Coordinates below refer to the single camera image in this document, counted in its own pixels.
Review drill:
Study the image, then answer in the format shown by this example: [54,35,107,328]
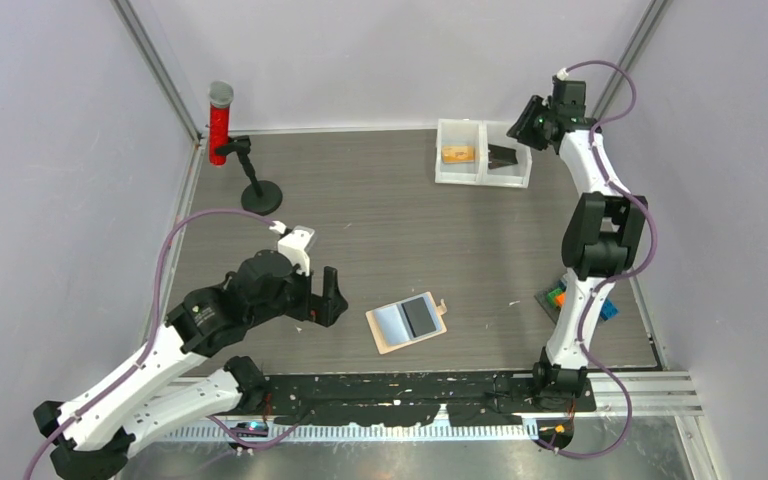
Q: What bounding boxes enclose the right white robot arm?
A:
[507,75,647,411]

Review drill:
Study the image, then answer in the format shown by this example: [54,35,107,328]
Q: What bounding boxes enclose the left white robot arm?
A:
[33,250,348,479]

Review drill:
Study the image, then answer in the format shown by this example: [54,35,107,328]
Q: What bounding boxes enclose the gold card in bin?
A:
[441,145,476,164]

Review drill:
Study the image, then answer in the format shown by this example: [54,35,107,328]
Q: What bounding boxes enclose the white two-compartment bin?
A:
[434,119,533,189]

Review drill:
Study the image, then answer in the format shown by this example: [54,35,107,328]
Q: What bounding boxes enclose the black stand with round base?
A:
[212,136,283,216]

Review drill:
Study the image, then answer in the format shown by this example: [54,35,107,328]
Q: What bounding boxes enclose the colourful toy brick assembly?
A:
[533,278,621,325]

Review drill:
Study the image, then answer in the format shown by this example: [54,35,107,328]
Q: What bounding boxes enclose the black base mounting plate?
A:
[229,371,596,427]

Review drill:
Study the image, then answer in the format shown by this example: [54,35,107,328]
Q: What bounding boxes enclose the red cylinder with grey cap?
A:
[208,80,234,166]

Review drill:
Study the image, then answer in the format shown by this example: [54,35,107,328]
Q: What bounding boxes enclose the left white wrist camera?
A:
[269,221,317,276]

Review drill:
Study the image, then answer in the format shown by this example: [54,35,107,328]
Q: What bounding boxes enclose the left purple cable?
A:
[22,209,289,480]

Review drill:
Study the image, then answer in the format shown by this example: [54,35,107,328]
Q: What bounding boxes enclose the purple cable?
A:
[22,209,289,480]
[536,60,660,460]

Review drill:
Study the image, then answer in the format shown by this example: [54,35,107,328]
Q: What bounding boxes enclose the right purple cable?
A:
[536,60,660,460]

